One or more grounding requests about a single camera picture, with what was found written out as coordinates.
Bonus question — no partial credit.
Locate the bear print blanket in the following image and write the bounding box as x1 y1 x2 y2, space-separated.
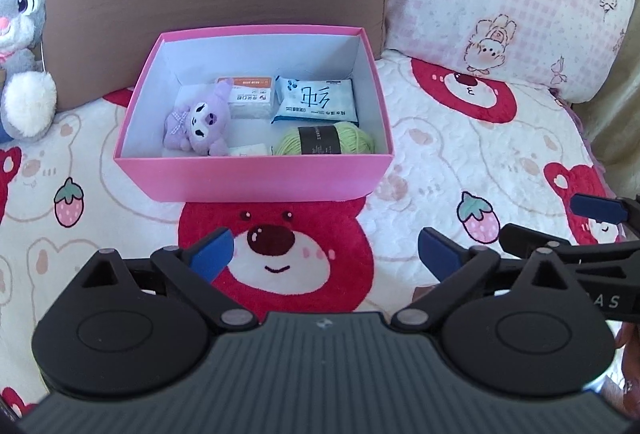
1 52 622 416

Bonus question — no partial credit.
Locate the blue white tissue pack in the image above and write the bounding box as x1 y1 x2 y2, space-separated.
271 76 359 124

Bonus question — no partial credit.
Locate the white tissue pack red print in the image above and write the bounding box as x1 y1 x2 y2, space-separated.
229 144 271 157

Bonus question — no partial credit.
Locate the pink cardboard box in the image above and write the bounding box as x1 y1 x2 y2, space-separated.
114 24 394 202

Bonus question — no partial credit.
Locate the cream bed sheet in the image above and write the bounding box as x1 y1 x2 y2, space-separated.
575 0 640 197

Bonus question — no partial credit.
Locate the white orange label pack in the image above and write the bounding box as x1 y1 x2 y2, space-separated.
217 76 276 120

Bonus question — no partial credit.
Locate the purple plush toy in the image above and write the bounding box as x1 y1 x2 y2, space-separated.
163 78 233 157

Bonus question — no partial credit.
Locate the green yarn ball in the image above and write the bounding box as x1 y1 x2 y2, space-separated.
273 122 375 156

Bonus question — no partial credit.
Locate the grey bunny plush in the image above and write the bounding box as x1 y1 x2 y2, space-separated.
1 0 58 142

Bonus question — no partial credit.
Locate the right hand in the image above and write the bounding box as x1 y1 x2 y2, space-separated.
600 322 640 420

